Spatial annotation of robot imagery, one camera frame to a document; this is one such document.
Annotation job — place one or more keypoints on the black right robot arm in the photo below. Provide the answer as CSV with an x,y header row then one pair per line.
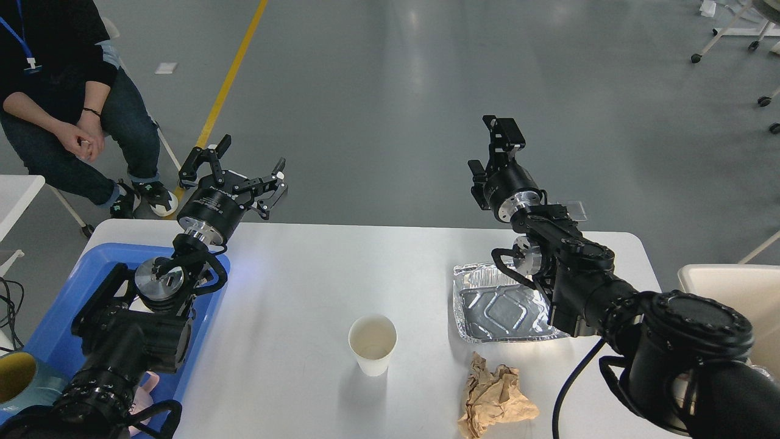
x,y
680,360

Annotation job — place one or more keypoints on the white plastic bin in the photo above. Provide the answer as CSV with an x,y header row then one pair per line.
x,y
750,289

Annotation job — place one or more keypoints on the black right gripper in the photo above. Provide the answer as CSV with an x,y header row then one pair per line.
x,y
504,187

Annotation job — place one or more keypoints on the person in dark clothes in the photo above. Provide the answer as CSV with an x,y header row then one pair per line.
x,y
70,111

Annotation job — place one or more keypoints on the crumpled brown paper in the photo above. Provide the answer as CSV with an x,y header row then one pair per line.
x,y
492,397

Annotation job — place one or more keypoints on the white side table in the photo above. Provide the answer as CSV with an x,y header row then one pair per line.
x,y
17,192

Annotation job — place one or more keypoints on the pink ribbed mug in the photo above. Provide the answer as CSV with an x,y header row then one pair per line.
x,y
143,398

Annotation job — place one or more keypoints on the aluminium foil tray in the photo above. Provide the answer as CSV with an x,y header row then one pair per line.
x,y
489,306

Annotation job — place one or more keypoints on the white wheeled chair base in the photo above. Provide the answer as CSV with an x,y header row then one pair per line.
x,y
722,90

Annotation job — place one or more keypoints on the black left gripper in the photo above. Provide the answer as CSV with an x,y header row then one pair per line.
x,y
214,213

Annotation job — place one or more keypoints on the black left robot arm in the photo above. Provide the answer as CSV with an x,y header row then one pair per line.
x,y
139,319

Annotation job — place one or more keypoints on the grey office chair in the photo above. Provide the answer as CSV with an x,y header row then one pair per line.
x,y
163,68

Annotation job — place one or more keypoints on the white paper cup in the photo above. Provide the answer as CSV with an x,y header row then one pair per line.
x,y
372,340

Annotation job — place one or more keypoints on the teal ceramic mug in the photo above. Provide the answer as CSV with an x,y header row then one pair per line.
x,y
28,381

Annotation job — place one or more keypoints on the blue plastic tray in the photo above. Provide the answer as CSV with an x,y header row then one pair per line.
x,y
53,343

